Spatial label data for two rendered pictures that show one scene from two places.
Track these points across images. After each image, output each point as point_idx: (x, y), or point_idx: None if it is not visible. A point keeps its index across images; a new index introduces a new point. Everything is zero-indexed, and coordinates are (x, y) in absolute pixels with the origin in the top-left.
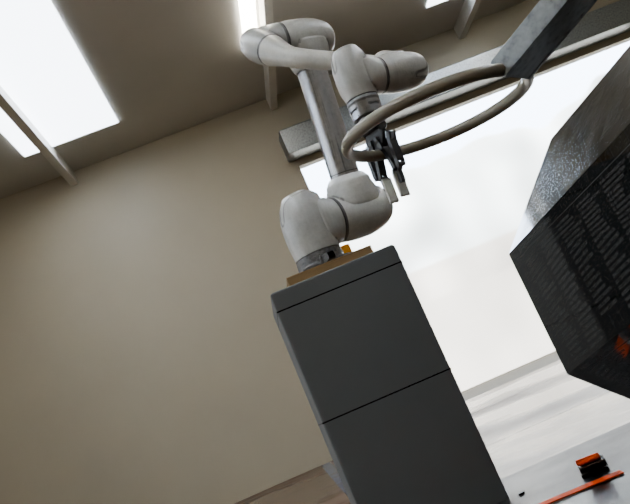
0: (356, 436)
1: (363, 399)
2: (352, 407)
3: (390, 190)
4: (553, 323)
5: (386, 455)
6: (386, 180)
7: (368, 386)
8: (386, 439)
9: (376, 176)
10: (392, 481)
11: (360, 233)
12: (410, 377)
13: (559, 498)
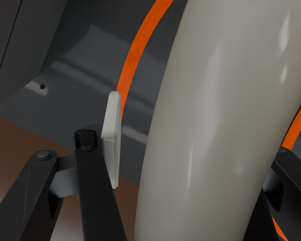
0: (3, 88)
1: None
2: None
3: (119, 135)
4: None
5: (22, 62)
6: (117, 162)
7: None
8: (18, 60)
9: (59, 205)
10: (30, 60)
11: None
12: (11, 18)
13: (168, 5)
